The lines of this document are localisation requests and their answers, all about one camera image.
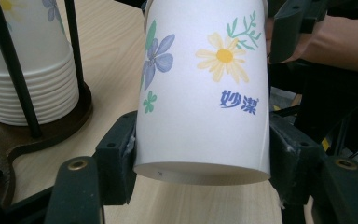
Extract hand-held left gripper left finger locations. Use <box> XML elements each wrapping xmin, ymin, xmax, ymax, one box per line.
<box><xmin>93</xmin><ymin>110</ymin><xmax>138</xmax><ymax>206</ymax></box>

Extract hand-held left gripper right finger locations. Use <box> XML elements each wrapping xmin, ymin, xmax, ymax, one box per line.
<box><xmin>268</xmin><ymin>112</ymin><xmax>327</xmax><ymax>206</ymax></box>

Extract brown cup holder black rods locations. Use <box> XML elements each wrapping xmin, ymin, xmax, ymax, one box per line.
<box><xmin>0</xmin><ymin>0</ymin><xmax>93</xmax><ymax>216</ymax></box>

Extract single floral print paper cup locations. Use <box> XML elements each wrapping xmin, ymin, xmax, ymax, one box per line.
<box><xmin>133</xmin><ymin>0</ymin><xmax>271</xmax><ymax>187</ymax></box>

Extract stack of white paper cups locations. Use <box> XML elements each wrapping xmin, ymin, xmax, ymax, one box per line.
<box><xmin>0</xmin><ymin>0</ymin><xmax>80</xmax><ymax>127</ymax></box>

